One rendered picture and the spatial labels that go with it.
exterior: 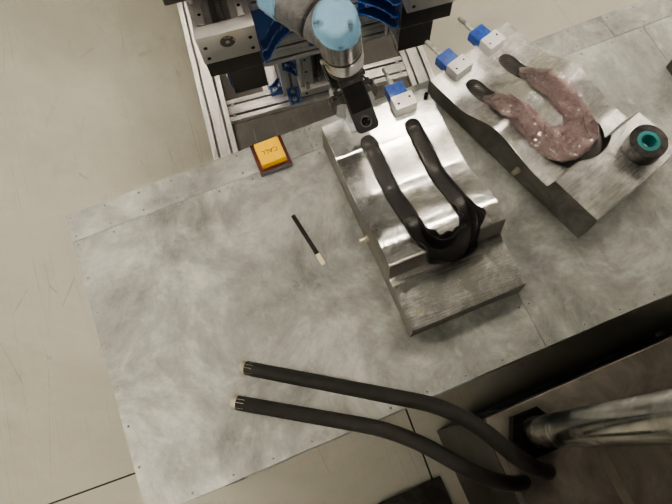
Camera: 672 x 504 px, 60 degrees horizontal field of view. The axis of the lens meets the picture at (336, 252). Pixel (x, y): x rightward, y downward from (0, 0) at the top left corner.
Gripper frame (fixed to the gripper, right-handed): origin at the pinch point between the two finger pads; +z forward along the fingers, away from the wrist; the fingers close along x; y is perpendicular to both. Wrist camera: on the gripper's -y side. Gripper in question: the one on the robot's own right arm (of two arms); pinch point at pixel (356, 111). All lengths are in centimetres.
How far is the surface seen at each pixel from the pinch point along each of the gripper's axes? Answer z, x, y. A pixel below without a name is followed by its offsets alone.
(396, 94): 5.3, -10.4, 1.9
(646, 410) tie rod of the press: -51, -11, -66
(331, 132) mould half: 4.1, 6.6, -0.5
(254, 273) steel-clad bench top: 6.1, 35.1, -22.6
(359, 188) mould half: 2.7, 6.1, -15.4
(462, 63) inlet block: 10.4, -28.2, 4.2
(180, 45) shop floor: 104, 46, 101
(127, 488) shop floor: 72, 113, -58
